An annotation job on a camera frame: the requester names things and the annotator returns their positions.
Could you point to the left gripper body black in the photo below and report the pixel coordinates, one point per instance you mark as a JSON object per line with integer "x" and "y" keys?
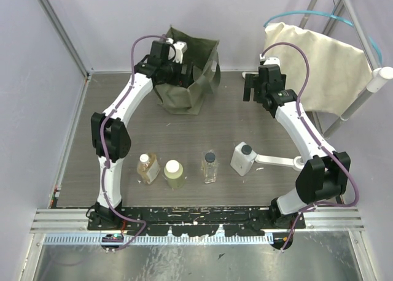
{"x": 183, "y": 75}

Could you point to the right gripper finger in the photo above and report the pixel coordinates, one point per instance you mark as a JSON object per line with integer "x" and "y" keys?
{"x": 249, "y": 81}
{"x": 247, "y": 94}

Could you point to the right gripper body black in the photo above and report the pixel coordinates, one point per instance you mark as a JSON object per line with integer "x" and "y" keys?
{"x": 258, "y": 91}

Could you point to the olive green canvas bag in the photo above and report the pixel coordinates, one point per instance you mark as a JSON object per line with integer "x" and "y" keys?
{"x": 202, "y": 54}

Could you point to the white square bottle black cap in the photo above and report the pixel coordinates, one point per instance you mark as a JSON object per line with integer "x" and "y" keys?
{"x": 243, "y": 158}

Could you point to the clear square bottle black cap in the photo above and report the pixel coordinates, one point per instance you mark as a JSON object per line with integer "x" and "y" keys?
{"x": 209, "y": 166}

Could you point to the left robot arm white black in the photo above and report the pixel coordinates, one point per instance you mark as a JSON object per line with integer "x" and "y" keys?
{"x": 110, "y": 137}

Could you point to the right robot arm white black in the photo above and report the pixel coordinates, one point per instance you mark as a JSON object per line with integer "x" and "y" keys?
{"x": 324, "y": 174}

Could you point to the cream cloth bag on rack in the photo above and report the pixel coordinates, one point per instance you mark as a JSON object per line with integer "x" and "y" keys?
{"x": 329, "y": 71}

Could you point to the teal plastic hanger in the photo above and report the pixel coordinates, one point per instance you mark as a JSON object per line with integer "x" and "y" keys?
{"x": 330, "y": 16}

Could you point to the amber bottle white cap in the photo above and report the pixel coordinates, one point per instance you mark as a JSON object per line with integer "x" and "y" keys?
{"x": 148, "y": 167}

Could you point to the yellow-green round bottle white cap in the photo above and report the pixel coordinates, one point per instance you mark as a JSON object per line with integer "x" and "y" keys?
{"x": 174, "y": 174}

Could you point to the white grey clothes rack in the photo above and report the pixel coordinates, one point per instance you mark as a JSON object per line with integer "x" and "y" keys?
{"x": 362, "y": 48}

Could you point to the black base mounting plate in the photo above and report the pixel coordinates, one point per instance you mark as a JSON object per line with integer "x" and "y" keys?
{"x": 192, "y": 221}

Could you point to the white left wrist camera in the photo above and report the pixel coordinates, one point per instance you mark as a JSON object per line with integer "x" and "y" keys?
{"x": 176, "y": 50}

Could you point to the aluminium frame rail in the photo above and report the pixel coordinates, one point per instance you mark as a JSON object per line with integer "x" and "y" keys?
{"x": 70, "y": 226}

